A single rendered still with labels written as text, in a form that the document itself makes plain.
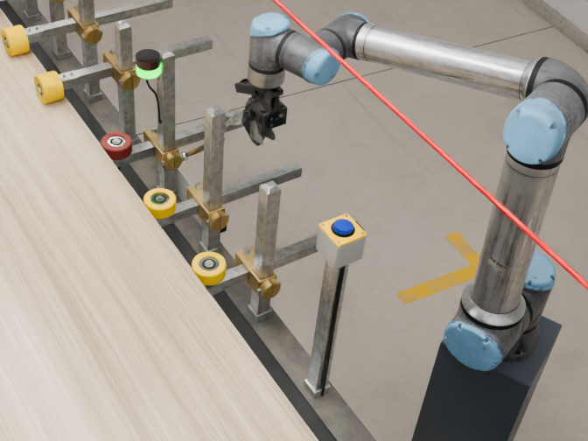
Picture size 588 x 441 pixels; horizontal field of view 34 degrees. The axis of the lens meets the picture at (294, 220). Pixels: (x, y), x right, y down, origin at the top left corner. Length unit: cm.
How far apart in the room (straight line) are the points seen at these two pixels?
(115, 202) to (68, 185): 13
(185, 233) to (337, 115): 173
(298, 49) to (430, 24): 275
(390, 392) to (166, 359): 127
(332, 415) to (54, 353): 64
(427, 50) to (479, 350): 70
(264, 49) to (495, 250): 69
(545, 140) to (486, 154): 225
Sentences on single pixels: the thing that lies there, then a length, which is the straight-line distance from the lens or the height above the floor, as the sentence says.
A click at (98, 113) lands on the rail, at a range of 298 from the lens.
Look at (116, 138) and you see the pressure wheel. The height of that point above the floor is 91.
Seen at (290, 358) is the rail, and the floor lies 70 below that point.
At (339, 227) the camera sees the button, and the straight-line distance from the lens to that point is 186.
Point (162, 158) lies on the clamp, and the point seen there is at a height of 86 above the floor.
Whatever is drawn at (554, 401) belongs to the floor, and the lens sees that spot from 330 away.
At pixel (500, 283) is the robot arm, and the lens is 217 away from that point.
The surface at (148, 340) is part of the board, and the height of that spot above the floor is 90.
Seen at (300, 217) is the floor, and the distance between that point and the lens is 366.
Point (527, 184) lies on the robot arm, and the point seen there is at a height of 128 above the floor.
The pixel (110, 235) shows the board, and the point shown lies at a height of 90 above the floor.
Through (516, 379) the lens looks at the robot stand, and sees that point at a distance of 252.
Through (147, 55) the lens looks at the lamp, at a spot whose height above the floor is 117.
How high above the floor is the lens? 251
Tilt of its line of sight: 43 degrees down
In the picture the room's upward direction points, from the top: 7 degrees clockwise
